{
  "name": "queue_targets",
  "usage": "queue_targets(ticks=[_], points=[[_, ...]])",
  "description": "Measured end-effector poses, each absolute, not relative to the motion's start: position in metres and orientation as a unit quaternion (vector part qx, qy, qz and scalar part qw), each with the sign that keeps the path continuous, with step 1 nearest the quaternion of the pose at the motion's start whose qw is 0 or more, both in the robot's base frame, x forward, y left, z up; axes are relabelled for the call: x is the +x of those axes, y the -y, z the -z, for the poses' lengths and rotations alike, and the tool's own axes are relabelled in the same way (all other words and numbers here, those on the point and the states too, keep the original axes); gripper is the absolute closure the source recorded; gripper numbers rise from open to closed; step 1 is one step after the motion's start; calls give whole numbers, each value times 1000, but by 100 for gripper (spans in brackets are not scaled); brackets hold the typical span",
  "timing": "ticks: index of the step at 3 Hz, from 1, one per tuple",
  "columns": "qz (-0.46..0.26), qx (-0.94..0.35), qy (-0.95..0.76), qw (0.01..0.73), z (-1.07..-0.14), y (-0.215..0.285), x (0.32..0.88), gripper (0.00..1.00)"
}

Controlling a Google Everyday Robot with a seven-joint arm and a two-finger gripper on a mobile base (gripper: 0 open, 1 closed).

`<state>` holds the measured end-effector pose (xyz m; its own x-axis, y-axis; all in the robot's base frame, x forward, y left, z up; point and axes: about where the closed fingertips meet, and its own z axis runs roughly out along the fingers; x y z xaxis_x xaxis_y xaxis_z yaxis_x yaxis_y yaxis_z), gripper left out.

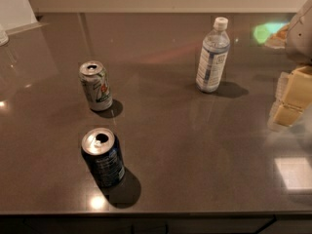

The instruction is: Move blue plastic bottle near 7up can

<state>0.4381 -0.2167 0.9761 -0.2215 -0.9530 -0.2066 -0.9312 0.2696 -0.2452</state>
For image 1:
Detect green white 7up can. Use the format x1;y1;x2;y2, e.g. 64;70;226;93
79;60;113;111

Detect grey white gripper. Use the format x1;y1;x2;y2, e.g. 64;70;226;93
267;0;312;131

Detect dark blue soda can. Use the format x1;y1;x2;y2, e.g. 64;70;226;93
81;128;125;188

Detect clear blue-labelled plastic bottle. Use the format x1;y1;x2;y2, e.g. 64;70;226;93
196;17;230;93

